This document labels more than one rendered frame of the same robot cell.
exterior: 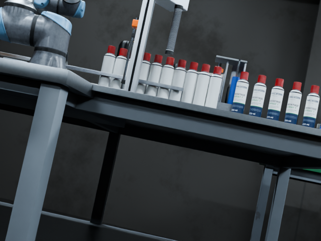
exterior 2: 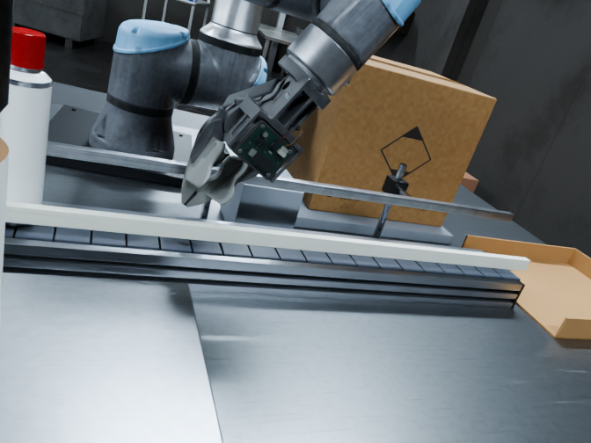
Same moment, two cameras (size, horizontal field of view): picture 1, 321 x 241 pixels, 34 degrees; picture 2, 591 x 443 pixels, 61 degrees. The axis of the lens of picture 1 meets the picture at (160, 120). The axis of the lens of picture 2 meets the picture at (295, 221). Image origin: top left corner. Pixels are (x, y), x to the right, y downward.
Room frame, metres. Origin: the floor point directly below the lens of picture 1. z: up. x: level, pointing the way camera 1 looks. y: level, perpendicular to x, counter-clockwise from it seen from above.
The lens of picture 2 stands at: (2.80, 0.29, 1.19)
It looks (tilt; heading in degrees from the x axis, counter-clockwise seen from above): 23 degrees down; 151
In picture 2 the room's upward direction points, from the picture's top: 17 degrees clockwise
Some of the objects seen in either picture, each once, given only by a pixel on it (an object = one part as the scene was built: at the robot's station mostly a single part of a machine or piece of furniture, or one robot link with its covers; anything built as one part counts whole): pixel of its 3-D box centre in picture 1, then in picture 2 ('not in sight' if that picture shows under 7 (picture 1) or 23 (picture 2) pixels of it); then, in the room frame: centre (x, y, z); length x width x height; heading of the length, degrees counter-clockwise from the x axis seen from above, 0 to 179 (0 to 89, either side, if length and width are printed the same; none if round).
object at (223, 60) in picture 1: (230, 61); not in sight; (2.28, -0.25, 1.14); 0.14 x 0.11 x 0.01; 86
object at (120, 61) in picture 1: (119, 71); not in sight; (2.22, 0.22, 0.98); 0.05 x 0.05 x 0.20
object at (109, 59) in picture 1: (107, 69); (21, 130); (2.22, 0.27, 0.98); 0.05 x 0.05 x 0.20
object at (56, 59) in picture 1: (48, 64); (136, 124); (1.86, 0.44, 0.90); 0.15 x 0.15 x 0.10
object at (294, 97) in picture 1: (293, 106); not in sight; (2.16, -0.53, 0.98); 0.05 x 0.05 x 0.20
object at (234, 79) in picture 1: (232, 95); not in sight; (2.23, -0.28, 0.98); 0.03 x 0.03 x 0.17
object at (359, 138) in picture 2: not in sight; (375, 133); (1.95, 0.89, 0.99); 0.30 x 0.24 x 0.27; 85
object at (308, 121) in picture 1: (311, 109); not in sight; (2.15, -0.61, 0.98); 0.05 x 0.05 x 0.20
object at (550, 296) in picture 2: not in sight; (566, 286); (2.29, 1.17, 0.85); 0.30 x 0.26 x 0.04; 86
